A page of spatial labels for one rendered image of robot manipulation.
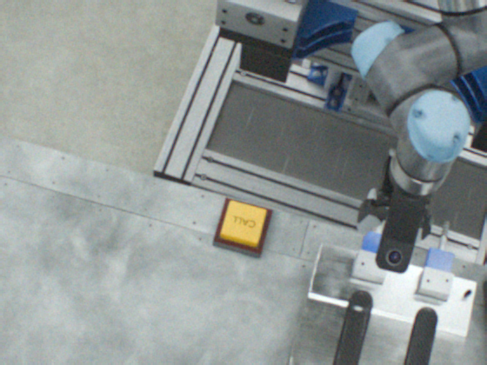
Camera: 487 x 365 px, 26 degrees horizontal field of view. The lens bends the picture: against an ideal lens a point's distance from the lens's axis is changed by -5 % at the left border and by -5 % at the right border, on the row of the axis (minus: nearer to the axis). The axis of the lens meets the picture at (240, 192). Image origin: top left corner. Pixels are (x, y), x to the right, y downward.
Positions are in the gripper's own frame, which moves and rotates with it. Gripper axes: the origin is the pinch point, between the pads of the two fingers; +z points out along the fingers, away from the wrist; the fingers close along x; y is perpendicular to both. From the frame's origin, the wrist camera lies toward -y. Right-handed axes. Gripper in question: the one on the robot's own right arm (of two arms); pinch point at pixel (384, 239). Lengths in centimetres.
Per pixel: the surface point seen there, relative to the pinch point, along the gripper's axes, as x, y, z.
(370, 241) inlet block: 1.2, 3.6, 10.5
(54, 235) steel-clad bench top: 50, -6, 21
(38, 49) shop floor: 88, 70, 101
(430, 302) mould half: -10.8, -3.3, 11.9
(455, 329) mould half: -15.7, -6.6, 12.0
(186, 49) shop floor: 50, 80, 101
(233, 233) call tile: 22.0, 1.7, 17.2
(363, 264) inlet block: 1.3, -0.8, 9.5
